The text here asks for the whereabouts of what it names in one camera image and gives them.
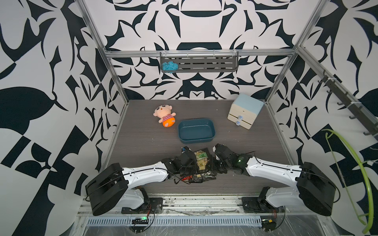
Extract green label tea bag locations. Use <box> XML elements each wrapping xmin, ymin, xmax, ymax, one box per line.
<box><xmin>195</xmin><ymin>150</ymin><xmax>208</xmax><ymax>161</ymax></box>

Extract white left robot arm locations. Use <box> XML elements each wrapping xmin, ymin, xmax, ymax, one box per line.
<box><xmin>85</xmin><ymin>149</ymin><xmax>197</xmax><ymax>216</ymax></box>

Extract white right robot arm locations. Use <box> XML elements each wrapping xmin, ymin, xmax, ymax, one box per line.
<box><xmin>213</xmin><ymin>144</ymin><xmax>338</xmax><ymax>216</ymax></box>

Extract teal plastic storage box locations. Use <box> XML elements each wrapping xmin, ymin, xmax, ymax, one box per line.
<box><xmin>178</xmin><ymin>118</ymin><xmax>216</xmax><ymax>144</ymax></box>

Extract cream blue mini drawer cabinet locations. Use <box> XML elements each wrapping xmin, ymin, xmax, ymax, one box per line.
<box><xmin>227</xmin><ymin>93</ymin><xmax>264</xmax><ymax>130</ymax></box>

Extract plush baby doll toy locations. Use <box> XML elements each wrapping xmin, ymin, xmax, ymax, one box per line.
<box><xmin>153</xmin><ymin>104</ymin><xmax>176</xmax><ymax>127</ymax></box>

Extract blue scrunchy sponge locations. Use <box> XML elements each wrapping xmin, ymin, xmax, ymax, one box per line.
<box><xmin>161</xmin><ymin>61</ymin><xmax>179</xmax><ymax>73</ymax></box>

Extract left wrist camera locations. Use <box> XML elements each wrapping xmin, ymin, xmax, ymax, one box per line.
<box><xmin>181</xmin><ymin>146</ymin><xmax>190</xmax><ymax>153</ymax></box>

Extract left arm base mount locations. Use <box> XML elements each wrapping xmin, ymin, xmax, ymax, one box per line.
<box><xmin>121</xmin><ymin>197</ymin><xmax>163</xmax><ymax>214</ymax></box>

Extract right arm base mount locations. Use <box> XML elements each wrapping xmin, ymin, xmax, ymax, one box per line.
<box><xmin>241</xmin><ymin>197</ymin><xmax>285</xmax><ymax>213</ymax></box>

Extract grey wall shelf rack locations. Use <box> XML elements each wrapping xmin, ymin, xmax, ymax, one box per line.
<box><xmin>159</xmin><ymin>52</ymin><xmax>239</xmax><ymax>73</ymax></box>

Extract dark hook rail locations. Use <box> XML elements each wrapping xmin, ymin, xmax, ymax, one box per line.
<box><xmin>318</xmin><ymin>69</ymin><xmax>378</xmax><ymax>140</ymax></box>

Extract green hose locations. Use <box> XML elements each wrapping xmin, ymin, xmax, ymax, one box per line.
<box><xmin>321</xmin><ymin>129</ymin><xmax>375</xmax><ymax>234</ymax></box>

